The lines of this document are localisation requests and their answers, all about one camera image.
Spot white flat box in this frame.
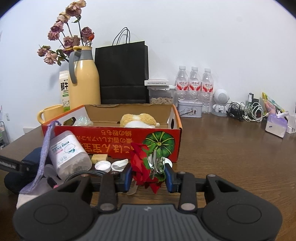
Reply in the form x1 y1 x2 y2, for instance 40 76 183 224
144 79 169 86

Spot yellow thermos jug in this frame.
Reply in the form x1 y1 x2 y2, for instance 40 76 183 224
68 46 101 109

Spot right water bottle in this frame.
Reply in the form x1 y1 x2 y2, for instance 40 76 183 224
202 68 214 113

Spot purple tissue box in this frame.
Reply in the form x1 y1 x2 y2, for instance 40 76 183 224
265 111 289 138

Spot left water bottle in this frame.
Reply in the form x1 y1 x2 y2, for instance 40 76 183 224
174 65 189 107

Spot water bottle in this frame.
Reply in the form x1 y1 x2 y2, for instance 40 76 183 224
174 65 189 107
202 68 214 113
188 66 202 102

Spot white tin box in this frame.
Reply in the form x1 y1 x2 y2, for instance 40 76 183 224
177 100 203 118

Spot yellow ceramic mug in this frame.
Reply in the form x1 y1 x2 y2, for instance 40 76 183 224
37 104 64 124

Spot white milk carton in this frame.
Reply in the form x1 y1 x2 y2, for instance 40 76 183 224
59 70 70 112

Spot clear snack container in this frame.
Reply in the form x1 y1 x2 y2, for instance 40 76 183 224
147 86 175 104

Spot white cloth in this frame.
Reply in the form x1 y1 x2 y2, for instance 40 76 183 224
16 178 55 209

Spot white round disc lid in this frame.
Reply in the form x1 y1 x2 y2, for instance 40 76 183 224
111 159 128 172

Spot purple woven pouch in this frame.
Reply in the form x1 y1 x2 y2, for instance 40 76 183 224
20 120 61 194

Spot white toy robot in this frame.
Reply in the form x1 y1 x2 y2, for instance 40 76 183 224
211 89 230 117

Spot tangled charger cables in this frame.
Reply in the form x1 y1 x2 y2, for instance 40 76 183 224
225 92 270 123

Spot black braided cable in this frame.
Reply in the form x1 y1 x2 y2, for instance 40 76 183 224
63 169 107 183

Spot middle water bottle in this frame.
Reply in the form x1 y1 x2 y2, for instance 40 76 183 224
188 66 202 102

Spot black paper shopping bag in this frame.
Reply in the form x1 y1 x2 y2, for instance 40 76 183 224
95 27 149 104

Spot dried pink rose bouquet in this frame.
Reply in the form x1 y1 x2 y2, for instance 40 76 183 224
37 0 95 66

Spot yellow white plush sheep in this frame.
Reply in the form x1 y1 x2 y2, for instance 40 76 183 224
120 113 160 128

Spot wire shelf rack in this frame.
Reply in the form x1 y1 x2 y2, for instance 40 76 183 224
0 105 11 149

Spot red cardboard box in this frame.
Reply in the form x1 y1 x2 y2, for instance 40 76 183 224
54 104 182 162

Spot white plastic jar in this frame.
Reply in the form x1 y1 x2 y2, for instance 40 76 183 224
48 131 92 181

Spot white ribbed bottle cap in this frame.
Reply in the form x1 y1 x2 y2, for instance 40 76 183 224
95 161 111 173

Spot colourful snack packets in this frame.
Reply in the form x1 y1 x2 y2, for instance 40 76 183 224
262 92 285 114

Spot navy zip case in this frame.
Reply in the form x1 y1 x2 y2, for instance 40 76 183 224
4 147 41 194

